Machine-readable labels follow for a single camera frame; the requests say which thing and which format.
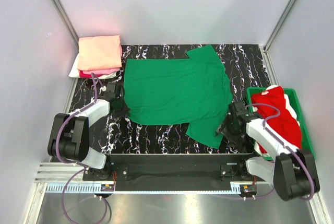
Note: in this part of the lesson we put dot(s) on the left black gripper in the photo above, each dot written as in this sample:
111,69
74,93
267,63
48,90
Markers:
125,112

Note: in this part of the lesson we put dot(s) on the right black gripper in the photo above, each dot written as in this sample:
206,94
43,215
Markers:
234,140

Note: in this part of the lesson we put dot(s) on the green t shirt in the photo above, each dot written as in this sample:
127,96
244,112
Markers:
194,90

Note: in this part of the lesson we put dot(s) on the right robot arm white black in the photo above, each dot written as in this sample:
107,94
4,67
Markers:
292,173

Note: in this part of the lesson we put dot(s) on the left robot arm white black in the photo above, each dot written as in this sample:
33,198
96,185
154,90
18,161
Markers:
69,138

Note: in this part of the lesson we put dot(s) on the folded pink t shirt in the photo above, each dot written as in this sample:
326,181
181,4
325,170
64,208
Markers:
102,74

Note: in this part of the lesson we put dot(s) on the folded peach t shirt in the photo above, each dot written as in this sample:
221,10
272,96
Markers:
99,53

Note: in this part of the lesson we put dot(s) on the red white t shirt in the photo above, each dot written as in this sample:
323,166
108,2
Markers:
272,100

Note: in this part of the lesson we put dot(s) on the folded white t shirt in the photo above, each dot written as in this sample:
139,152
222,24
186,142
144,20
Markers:
74,72

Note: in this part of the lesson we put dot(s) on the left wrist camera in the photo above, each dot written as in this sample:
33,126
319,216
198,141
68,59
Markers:
102,90

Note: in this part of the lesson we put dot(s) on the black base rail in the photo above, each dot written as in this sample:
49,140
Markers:
212,166

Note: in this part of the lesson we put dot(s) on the aluminium frame rail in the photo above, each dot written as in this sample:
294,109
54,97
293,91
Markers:
73,179

